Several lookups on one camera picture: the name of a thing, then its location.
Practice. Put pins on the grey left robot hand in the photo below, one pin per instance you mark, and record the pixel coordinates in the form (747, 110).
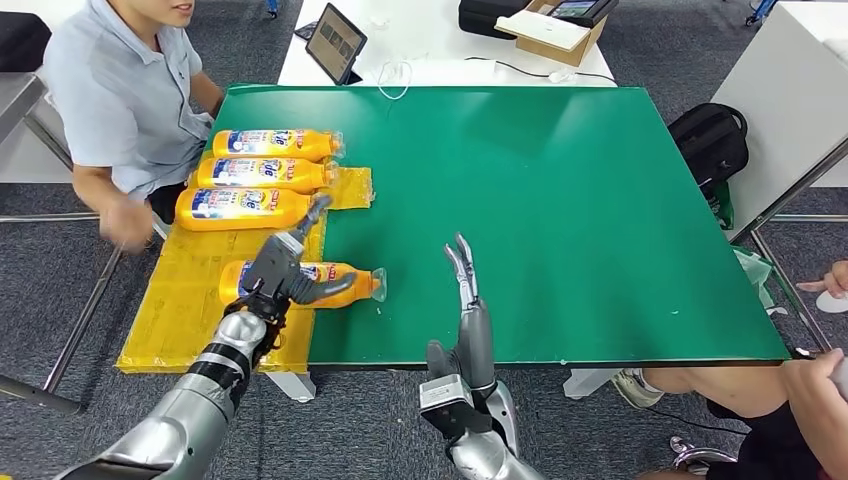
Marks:
(318, 291)

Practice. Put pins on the blue frame piece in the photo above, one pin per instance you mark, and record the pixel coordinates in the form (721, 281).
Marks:
(760, 8)
(272, 6)

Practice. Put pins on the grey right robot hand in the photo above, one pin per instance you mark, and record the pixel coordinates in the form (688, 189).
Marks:
(474, 344)

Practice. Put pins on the dark phone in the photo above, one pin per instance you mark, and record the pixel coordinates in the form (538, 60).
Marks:
(307, 30)

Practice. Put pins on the black tablet on stand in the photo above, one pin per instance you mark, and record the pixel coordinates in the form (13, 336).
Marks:
(336, 44)

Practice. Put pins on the white desk with metal legs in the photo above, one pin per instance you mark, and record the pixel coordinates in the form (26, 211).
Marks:
(782, 99)

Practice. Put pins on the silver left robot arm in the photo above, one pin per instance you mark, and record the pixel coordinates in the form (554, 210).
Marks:
(192, 411)

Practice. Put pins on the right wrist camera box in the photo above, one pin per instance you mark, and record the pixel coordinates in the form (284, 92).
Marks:
(444, 404)

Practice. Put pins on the orange detergent bottle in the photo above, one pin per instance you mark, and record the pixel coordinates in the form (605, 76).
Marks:
(311, 146)
(232, 218)
(344, 291)
(265, 182)

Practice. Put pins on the white power adapter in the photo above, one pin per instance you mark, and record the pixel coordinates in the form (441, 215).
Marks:
(561, 75)

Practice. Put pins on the person's left hand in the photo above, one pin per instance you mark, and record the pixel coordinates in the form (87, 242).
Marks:
(811, 391)

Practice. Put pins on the black backpack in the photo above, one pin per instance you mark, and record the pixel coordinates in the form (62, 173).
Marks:
(707, 144)

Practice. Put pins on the black zip case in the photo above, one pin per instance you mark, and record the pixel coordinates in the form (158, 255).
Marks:
(485, 16)

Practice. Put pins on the large yellow taped cardboard mat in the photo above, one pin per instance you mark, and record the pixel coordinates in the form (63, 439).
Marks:
(179, 324)

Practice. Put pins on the white flat sheet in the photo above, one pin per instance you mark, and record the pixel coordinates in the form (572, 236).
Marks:
(541, 30)

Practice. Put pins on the green cloth bag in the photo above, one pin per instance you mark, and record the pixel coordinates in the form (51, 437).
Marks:
(723, 208)

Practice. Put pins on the brown cardboard box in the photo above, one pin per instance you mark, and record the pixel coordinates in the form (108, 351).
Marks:
(563, 56)

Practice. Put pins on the white black handheld controller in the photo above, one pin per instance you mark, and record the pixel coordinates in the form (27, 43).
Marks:
(841, 378)
(833, 303)

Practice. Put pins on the person's right hand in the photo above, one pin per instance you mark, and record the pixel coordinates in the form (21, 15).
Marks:
(126, 225)
(835, 281)

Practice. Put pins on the person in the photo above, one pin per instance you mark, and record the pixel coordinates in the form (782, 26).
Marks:
(755, 397)
(119, 99)

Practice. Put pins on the pale green plastic bag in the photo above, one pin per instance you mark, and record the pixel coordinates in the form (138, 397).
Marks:
(752, 268)

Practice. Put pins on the black screen device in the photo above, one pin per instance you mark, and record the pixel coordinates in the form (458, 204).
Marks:
(584, 10)

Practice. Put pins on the white table foot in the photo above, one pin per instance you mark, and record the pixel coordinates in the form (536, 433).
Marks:
(586, 384)
(295, 389)

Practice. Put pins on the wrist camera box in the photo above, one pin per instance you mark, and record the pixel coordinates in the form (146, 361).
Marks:
(265, 268)
(444, 404)

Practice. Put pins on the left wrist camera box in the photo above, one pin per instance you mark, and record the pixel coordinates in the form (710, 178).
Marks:
(265, 268)

